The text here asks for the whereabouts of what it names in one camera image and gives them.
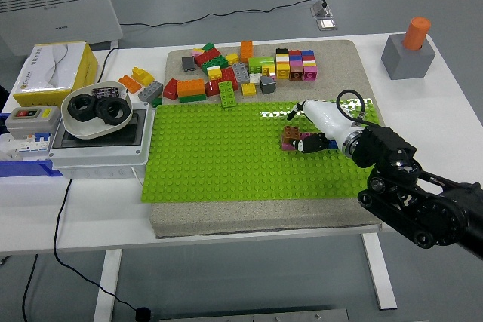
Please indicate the grey push-button switch box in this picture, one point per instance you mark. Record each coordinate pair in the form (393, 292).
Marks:
(34, 122)

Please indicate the red long brick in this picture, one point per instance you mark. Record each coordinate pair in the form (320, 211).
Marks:
(212, 87)

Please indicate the dark green long brick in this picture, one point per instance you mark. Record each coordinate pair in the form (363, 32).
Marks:
(216, 63)

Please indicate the white panel heater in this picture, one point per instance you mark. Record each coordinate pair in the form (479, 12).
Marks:
(56, 13)

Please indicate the pink white yellow brick stack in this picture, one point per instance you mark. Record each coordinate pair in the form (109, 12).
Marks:
(310, 72)

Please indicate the grey long brick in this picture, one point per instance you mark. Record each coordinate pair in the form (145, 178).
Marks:
(240, 72)
(150, 92)

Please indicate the grey-brown foam mat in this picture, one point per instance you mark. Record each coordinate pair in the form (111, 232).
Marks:
(264, 218)

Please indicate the white blue circuit breaker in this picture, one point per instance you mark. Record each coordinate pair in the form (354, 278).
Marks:
(34, 145)

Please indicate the brown square brick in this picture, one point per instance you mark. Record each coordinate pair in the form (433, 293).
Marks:
(296, 74)
(291, 132)

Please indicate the pink flat brick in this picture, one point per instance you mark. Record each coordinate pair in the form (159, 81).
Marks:
(296, 63)

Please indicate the grey electrical enclosure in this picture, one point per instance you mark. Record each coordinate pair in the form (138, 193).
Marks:
(98, 156)

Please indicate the green studded baseplate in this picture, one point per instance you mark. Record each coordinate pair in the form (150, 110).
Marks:
(226, 156)

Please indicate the pink square brick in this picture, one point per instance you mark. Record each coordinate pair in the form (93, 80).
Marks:
(287, 145)
(307, 135)

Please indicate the tall orange brick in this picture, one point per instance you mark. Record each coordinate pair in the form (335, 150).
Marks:
(247, 50)

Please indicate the orange long brick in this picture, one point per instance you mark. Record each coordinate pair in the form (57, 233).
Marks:
(190, 87)

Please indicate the orange plate brick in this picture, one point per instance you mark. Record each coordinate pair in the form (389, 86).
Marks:
(129, 82)

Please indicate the grey block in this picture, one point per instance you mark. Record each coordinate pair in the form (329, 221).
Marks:
(407, 63)

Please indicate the yellow square brick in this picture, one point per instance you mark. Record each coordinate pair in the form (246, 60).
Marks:
(283, 70)

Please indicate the blue flat brick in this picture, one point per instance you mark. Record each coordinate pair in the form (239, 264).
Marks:
(295, 58)

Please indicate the white table leg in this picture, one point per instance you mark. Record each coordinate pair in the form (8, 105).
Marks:
(109, 284)
(381, 273)

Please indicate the black flat brick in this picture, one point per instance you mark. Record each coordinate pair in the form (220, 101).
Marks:
(282, 51)

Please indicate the dark grey sloped brick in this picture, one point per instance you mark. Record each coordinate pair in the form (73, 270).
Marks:
(267, 84)

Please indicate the red square brick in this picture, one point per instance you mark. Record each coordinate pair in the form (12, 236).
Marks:
(308, 58)

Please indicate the small black purple part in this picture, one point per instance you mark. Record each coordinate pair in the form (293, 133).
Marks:
(105, 92)

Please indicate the red sloped brick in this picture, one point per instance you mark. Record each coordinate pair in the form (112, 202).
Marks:
(170, 89)

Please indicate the large lime green brick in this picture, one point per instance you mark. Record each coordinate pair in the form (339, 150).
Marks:
(261, 63)

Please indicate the orange cylinder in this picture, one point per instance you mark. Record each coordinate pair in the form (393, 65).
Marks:
(415, 33)

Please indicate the white flat brick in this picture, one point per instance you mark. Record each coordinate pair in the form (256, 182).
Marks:
(282, 58)

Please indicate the open metal floor socket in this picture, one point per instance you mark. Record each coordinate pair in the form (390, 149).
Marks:
(321, 10)

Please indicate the yellow stepped brick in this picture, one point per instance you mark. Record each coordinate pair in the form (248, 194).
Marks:
(142, 75)

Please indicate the red flat brick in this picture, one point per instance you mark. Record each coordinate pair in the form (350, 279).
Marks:
(295, 53)

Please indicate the blue plastic bin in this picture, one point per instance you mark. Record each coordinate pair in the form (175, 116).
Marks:
(22, 168)

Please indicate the dark green long plate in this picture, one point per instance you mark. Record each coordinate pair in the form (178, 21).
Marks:
(192, 98)

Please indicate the small green brick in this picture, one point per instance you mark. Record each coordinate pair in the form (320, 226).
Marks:
(156, 102)
(208, 46)

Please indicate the yellow tissue box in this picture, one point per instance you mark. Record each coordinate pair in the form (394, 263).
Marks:
(49, 69)

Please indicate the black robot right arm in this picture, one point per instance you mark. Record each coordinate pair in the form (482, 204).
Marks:
(381, 145)

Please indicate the large black nut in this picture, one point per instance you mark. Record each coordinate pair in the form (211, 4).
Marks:
(102, 111)
(75, 114)

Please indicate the closed metal floor socket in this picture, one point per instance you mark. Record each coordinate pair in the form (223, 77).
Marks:
(327, 24)

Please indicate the white bowl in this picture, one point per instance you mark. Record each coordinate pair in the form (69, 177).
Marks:
(87, 129)

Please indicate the lime green long plate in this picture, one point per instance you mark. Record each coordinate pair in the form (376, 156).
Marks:
(227, 92)

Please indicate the large red brick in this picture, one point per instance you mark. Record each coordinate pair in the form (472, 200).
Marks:
(207, 56)

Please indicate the small yellow white brick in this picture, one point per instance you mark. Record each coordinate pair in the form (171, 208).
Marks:
(268, 70)

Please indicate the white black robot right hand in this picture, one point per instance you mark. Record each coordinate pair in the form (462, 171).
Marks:
(324, 118)

